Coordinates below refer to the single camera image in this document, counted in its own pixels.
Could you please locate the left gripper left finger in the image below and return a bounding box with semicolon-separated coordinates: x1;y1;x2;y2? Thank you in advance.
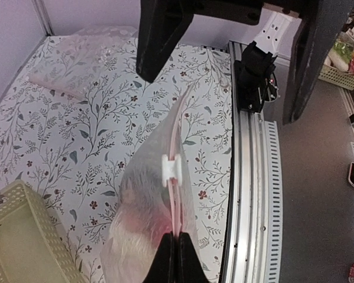
144;232;176;283

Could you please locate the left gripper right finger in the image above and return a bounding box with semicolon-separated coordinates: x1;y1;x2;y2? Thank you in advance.
178;232;208;283

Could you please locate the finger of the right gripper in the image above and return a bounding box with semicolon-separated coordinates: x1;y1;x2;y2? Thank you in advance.
283;0;354;124

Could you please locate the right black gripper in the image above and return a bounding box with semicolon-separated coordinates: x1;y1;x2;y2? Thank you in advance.
136;0;317;83

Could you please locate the clear zip top bag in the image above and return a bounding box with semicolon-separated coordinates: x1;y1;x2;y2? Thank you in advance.
100;93;200;282

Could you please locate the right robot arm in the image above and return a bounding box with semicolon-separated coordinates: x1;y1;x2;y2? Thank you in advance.
136;1;354;124

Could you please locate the right rear clear bag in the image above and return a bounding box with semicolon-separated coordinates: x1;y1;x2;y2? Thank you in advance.
28;25;137;98

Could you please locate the background basket of toys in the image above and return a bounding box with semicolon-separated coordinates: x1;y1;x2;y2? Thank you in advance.
319;32;354;90

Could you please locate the green perforated plastic basket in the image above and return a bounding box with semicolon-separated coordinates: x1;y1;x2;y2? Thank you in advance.
0;180;84;282

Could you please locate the floral table mat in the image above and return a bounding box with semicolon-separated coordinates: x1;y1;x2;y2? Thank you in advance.
0;37;232;282

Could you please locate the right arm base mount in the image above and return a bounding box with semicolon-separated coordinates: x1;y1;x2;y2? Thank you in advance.
234;41;278;113

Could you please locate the right aluminium frame post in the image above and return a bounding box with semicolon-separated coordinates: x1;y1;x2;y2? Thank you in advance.
32;0;55;37

